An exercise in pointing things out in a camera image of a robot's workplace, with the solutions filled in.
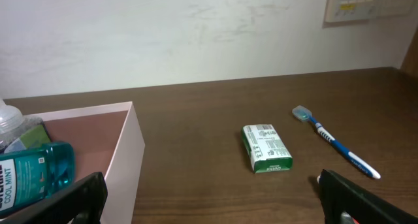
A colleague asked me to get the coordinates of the beige wall control panel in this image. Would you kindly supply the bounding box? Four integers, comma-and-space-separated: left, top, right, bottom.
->
324, 0, 416, 23

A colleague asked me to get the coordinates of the clear bottle with purple liquid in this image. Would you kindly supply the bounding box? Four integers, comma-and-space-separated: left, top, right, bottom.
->
1, 99, 51, 153

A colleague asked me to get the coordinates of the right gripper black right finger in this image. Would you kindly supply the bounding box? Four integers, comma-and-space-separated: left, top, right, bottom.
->
318, 170, 417, 224

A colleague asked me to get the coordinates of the blue and white toothbrush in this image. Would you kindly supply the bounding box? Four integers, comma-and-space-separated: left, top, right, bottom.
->
292, 105, 381, 180

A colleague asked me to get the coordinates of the teal mouthwash bottle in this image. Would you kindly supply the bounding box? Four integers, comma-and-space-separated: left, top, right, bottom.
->
1, 142, 76, 219

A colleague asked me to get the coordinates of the white cardboard box, brown inside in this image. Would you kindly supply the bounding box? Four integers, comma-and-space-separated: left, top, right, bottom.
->
37, 102, 145, 223

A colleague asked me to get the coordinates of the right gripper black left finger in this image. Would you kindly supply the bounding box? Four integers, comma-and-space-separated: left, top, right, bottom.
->
1, 172, 108, 224

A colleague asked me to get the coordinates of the green and white soap box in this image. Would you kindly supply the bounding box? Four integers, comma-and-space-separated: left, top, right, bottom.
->
241, 124, 293, 174

